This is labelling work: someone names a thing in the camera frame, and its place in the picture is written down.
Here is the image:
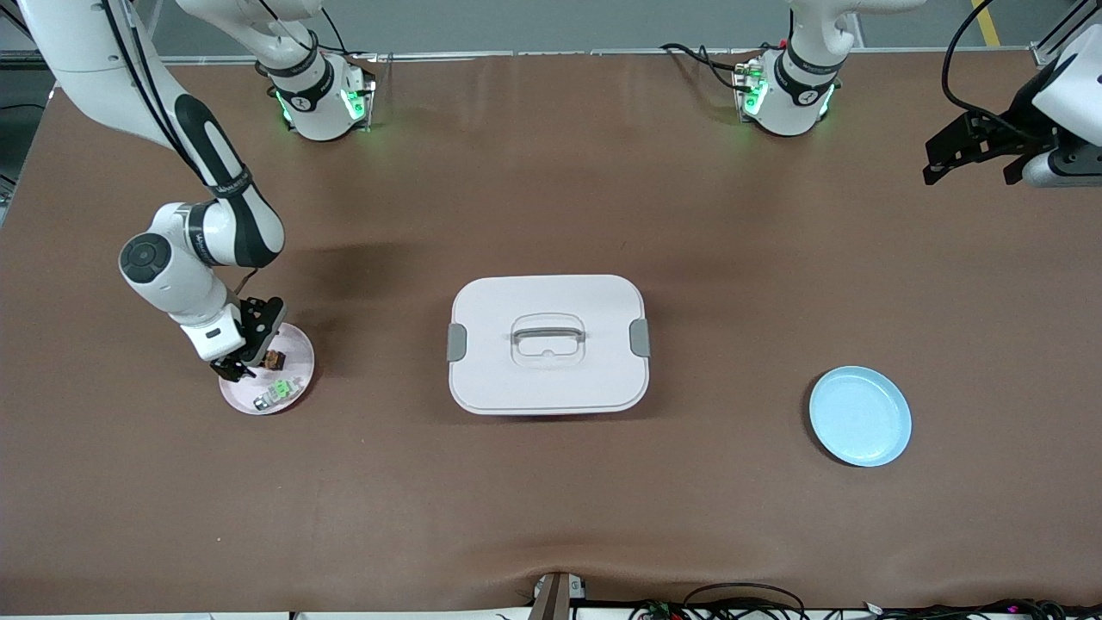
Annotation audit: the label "pink round plate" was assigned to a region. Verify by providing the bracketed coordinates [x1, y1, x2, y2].
[218, 321, 316, 417]

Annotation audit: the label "light blue round plate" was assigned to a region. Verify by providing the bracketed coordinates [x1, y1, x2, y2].
[809, 366, 913, 468]

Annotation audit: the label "black right arm base cable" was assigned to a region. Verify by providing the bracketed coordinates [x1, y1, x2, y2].
[320, 9, 367, 59]

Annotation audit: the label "black cable loop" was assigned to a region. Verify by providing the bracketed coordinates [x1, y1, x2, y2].
[683, 582, 808, 620]

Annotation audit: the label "aluminium frame profile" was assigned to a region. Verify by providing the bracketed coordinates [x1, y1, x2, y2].
[1031, 0, 1087, 70]

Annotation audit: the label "brown table mat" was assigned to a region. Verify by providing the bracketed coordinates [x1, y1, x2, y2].
[0, 47, 1102, 617]

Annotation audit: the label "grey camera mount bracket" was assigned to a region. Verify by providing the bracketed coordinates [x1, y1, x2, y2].
[529, 572, 588, 620]

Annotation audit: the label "white lidded box grey latches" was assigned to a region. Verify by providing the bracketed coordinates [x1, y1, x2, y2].
[446, 274, 652, 417]

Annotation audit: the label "green switch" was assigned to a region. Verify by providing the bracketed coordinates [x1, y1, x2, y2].
[253, 375, 304, 411]

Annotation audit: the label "black cable bundle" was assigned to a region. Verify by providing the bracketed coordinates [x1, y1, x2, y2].
[628, 598, 1102, 620]

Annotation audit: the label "black left arm base cables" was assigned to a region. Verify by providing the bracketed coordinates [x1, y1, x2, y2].
[659, 43, 752, 94]

